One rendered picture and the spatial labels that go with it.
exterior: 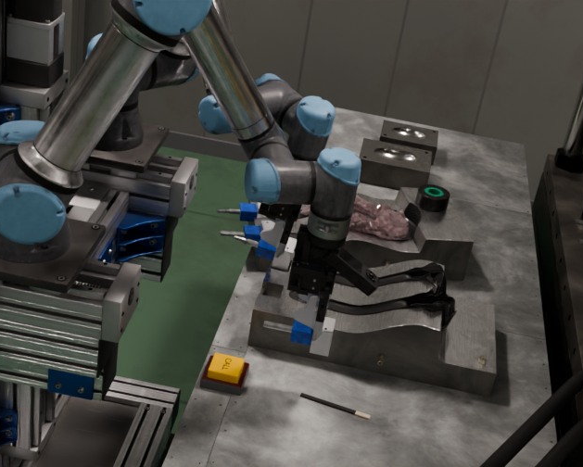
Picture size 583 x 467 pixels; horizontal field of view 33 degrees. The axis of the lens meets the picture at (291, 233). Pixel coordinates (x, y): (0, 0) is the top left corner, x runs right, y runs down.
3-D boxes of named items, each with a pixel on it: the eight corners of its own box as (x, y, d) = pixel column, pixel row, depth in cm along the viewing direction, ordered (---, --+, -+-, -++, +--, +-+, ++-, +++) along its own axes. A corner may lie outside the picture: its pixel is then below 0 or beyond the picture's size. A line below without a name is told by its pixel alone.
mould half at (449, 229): (257, 271, 229) (263, 229, 224) (246, 215, 251) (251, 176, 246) (462, 281, 238) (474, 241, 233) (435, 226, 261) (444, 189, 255)
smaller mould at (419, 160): (354, 181, 277) (358, 158, 274) (359, 159, 290) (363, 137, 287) (424, 195, 276) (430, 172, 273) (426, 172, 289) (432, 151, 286)
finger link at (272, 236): (255, 249, 211) (267, 211, 208) (282, 258, 211) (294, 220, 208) (252, 256, 208) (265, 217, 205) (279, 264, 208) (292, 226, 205)
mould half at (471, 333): (247, 345, 203) (255, 290, 197) (270, 280, 226) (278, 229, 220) (489, 397, 200) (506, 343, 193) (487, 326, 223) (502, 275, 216)
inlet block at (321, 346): (259, 342, 187) (263, 319, 185) (264, 327, 192) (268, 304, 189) (327, 357, 186) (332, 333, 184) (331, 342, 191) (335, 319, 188)
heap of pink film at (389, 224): (308, 244, 231) (313, 214, 227) (297, 207, 246) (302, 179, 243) (415, 249, 236) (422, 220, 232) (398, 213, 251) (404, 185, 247)
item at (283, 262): (228, 253, 214) (234, 233, 210) (234, 239, 218) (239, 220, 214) (286, 271, 214) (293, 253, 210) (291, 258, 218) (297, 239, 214)
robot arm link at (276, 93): (239, 75, 195) (273, 106, 190) (281, 67, 202) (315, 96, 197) (229, 108, 200) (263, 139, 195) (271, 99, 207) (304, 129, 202)
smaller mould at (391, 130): (376, 154, 295) (380, 135, 292) (380, 137, 307) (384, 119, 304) (433, 165, 294) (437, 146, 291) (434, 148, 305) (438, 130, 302)
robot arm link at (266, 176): (238, 181, 176) (297, 183, 179) (248, 211, 167) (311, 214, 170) (244, 141, 173) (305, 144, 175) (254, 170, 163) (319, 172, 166)
